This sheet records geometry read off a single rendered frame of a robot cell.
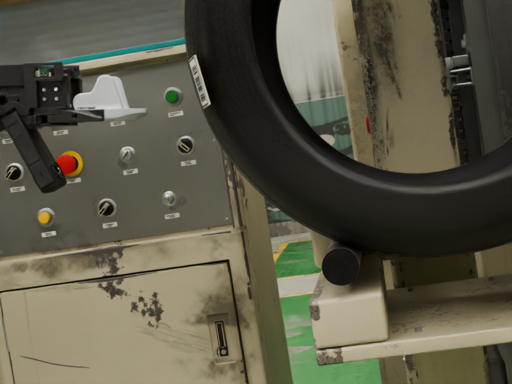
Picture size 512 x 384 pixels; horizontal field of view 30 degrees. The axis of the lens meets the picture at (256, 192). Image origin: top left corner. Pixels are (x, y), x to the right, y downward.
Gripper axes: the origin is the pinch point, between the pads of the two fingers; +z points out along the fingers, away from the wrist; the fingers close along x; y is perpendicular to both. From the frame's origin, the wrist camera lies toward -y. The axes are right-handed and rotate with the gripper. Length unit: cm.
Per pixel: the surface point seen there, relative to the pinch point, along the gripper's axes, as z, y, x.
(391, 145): 32.8, -5.3, 27.9
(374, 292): 30.1, -21.8, -8.7
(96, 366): -26, -49, 60
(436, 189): 37.3, -9.4, -12.3
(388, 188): 31.9, -9.2, -12.2
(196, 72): 10.1, 4.7, -11.0
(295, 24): -57, 108, 918
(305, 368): -5, -113, 309
